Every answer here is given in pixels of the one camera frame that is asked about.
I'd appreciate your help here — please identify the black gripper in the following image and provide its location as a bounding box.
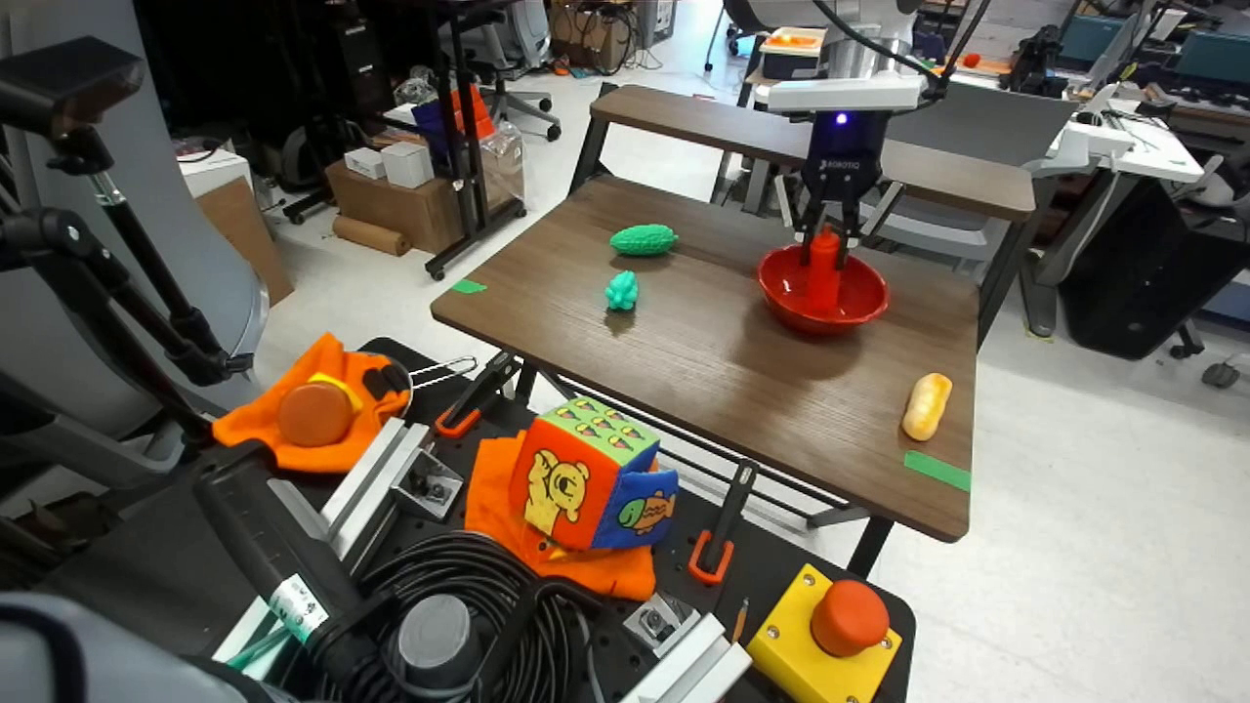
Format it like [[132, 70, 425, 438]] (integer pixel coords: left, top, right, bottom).
[[796, 105, 899, 263]]

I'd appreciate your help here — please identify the red sauce bottle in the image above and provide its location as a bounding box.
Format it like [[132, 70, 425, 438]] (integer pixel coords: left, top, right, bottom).
[[802, 225, 847, 316]]

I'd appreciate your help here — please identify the red bowl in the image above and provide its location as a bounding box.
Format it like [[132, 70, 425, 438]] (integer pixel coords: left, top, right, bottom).
[[752, 237, 899, 341]]

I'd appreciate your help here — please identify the raised wooden shelf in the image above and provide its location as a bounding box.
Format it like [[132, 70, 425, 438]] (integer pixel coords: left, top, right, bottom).
[[569, 82, 1040, 225]]

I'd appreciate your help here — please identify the green cucumber toy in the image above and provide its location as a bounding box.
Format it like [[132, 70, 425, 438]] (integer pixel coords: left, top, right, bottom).
[[604, 218, 682, 263]]

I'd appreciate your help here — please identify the yellow bread toy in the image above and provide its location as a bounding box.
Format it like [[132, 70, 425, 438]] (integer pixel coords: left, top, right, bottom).
[[899, 365, 957, 444]]

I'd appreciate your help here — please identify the teal crumpled toy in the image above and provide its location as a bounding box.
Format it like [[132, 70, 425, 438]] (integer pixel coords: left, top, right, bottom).
[[600, 265, 644, 316]]

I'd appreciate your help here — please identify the large green tape strip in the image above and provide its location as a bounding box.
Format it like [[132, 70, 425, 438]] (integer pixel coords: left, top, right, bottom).
[[899, 444, 975, 494]]

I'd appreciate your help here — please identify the white desk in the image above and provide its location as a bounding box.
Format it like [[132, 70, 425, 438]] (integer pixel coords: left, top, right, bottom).
[[1019, 95, 1208, 341]]

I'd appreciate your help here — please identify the black bag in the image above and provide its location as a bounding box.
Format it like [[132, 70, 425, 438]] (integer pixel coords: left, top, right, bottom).
[[1054, 177, 1250, 363]]

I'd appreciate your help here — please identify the orange black clamp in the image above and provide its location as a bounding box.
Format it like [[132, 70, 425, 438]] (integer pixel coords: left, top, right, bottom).
[[682, 461, 763, 589], [429, 346, 522, 444]]

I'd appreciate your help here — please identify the colourful plush cube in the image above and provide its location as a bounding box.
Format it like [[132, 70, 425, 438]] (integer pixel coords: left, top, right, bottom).
[[502, 394, 682, 559]]

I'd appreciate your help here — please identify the black rolling stand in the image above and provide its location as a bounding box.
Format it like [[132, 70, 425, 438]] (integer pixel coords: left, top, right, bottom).
[[421, 0, 531, 286]]

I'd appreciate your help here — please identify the yellow box red button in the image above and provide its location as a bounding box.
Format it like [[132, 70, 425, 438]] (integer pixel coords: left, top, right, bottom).
[[742, 559, 907, 703]]

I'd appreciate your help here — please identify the orange cloth under cube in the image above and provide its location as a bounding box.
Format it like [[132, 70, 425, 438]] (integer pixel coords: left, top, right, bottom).
[[460, 431, 662, 605]]

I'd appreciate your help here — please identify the cardboard box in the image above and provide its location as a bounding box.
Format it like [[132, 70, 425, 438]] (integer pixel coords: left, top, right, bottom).
[[324, 130, 531, 256]]

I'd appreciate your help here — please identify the orange cloth with brown ball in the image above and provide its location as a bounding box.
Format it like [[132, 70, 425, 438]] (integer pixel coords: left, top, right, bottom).
[[205, 332, 412, 475]]

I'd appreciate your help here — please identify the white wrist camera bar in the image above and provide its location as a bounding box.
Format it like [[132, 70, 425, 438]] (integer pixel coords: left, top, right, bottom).
[[763, 74, 930, 116]]

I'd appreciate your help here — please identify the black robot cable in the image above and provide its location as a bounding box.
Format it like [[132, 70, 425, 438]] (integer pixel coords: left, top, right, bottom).
[[809, 0, 997, 109]]

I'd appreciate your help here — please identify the aluminium extrusion rail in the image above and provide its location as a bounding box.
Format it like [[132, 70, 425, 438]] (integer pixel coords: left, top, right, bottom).
[[615, 608, 759, 703], [212, 418, 438, 667]]

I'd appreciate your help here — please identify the black cable bundle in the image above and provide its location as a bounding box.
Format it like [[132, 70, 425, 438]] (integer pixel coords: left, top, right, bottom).
[[278, 524, 615, 703]]

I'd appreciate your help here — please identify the black camera on tripod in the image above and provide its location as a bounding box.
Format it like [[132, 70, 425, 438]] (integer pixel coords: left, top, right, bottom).
[[0, 35, 247, 394]]

